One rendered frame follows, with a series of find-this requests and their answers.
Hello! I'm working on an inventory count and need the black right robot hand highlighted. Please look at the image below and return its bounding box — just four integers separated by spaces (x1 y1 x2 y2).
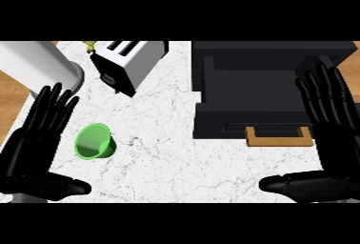
256 62 360 203

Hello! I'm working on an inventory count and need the white cylindrical appliance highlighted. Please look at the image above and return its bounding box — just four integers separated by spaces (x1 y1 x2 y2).
0 41 85 98

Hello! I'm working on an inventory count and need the dark grey open drawer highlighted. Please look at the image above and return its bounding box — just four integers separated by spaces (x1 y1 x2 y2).
191 54 345 140

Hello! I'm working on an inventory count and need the silver toaster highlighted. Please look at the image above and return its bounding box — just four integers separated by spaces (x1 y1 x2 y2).
88 41 169 98

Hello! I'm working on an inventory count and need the dark grey cabinet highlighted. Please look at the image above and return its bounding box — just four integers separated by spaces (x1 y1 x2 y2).
190 41 358 93

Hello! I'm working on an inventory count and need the wooden drawer handle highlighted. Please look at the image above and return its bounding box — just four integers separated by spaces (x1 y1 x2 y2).
244 126 315 148

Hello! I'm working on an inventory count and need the small yellow object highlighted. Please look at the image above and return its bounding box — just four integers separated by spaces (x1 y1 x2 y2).
81 41 98 53

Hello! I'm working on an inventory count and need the green cup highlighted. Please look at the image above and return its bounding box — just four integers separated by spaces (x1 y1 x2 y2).
73 122 117 161

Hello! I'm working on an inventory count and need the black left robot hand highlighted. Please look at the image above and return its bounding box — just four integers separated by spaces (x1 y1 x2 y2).
0 82 92 202

